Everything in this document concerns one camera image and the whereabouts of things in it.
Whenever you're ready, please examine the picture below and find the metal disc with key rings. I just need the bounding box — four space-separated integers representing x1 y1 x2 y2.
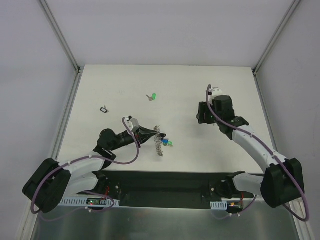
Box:
154 125 164 157

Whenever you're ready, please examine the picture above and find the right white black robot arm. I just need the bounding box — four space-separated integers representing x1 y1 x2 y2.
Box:
196 95 306 208

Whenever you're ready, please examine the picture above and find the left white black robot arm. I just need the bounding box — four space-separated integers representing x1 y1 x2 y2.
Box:
22 126 157 214

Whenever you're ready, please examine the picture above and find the blue key tag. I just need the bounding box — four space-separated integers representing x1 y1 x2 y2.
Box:
162 140 169 146

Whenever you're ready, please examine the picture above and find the green tag silver key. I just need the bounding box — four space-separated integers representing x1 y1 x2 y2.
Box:
146 93 157 102

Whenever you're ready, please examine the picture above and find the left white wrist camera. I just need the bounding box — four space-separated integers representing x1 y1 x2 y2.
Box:
125 116 140 132

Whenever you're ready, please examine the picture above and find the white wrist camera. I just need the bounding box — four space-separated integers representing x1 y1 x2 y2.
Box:
125 116 140 132
208 87 223 105

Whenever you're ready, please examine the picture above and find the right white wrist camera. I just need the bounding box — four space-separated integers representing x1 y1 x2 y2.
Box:
208 87 223 105

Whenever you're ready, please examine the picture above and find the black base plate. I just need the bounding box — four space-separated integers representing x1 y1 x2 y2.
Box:
77 170 258 208

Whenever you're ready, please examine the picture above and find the left aluminium frame rail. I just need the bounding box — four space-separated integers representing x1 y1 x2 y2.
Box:
38 0 84 159

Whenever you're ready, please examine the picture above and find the aluminium frame rail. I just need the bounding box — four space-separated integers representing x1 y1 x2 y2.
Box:
252 0 303 152
38 0 84 159

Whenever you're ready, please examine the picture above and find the right white cable duct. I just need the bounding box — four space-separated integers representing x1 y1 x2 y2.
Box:
210 200 228 211

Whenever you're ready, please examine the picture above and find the white cable duct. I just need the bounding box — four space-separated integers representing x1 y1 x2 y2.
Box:
58 196 120 208
210 200 228 211

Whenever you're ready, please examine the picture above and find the left white cable duct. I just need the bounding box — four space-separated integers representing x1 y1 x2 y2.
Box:
58 196 120 208

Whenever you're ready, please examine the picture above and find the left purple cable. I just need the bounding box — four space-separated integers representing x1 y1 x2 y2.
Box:
30 116 142 222

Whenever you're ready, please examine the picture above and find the purple cable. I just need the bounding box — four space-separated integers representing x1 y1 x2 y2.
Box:
205 84 311 223
30 116 142 222

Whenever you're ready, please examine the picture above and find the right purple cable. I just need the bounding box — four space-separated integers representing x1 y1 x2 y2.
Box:
205 84 311 223

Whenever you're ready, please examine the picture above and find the right aluminium frame rail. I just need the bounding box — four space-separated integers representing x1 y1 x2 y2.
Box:
252 0 303 152

